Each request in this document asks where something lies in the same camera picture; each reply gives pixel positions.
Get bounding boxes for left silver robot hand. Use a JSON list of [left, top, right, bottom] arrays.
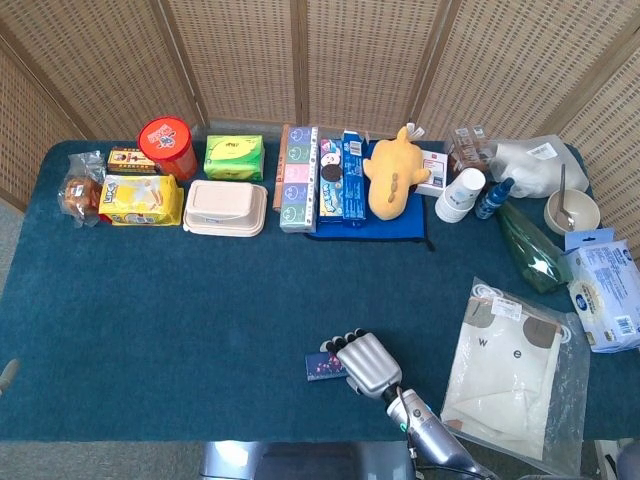
[[0, 358, 21, 399]]

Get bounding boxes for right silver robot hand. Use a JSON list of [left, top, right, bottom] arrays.
[[319, 328, 404, 400]]

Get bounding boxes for blue cardboard glasses case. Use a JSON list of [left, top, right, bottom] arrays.
[[305, 349, 351, 384]]

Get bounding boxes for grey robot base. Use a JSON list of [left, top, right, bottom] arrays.
[[199, 440, 417, 480]]

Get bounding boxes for white cloth in clear bag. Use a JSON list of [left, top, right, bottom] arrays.
[[439, 276, 594, 461]]

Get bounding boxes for teal felt table cover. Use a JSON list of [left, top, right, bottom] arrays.
[[0, 139, 640, 444]]

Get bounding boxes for dark blue cookie box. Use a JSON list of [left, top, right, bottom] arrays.
[[341, 129, 370, 229]]

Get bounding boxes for yellow plush toy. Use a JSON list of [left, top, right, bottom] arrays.
[[362, 125, 432, 222]]

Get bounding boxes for stack of paper cups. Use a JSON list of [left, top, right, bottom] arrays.
[[434, 167, 487, 224]]

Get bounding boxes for light blue cookie box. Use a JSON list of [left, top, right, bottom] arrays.
[[318, 138, 346, 224]]

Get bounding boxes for bread in clear bag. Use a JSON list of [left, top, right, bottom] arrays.
[[57, 149, 108, 230]]

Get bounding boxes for green plastic bottle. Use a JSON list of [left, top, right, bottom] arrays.
[[496, 199, 571, 294]]

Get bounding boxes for pastel pocket tissue multipack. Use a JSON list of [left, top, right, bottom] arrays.
[[278, 125, 320, 235]]

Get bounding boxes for small white box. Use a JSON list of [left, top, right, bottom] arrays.
[[414, 148, 450, 197]]

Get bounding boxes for blue spray bottle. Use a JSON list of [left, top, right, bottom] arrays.
[[474, 176, 516, 221]]

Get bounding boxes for beige lidded lunch box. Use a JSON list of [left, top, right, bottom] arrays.
[[182, 179, 269, 238]]

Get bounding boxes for yellow biscuit pack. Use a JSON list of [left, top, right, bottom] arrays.
[[98, 173, 185, 228]]

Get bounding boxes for brown snacks in clear pack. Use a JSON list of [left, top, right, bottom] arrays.
[[444, 124, 496, 176]]

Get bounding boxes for small brown printed box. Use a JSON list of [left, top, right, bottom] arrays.
[[106, 146, 159, 176]]

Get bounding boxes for green tissue pack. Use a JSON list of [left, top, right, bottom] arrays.
[[203, 134, 265, 182]]

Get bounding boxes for blue white wet wipes pack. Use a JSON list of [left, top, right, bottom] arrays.
[[563, 227, 640, 355]]

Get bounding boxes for metal spoon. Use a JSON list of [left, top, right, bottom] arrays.
[[555, 163, 577, 232]]

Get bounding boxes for beige bowl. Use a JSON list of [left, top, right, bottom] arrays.
[[543, 188, 601, 235]]

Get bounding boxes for orange tub with red lid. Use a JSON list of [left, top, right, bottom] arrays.
[[137, 116, 200, 183]]

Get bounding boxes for woven rattan folding screen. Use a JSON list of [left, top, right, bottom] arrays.
[[0, 0, 640, 249]]

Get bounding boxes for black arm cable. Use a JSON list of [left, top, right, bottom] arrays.
[[397, 388, 419, 464]]

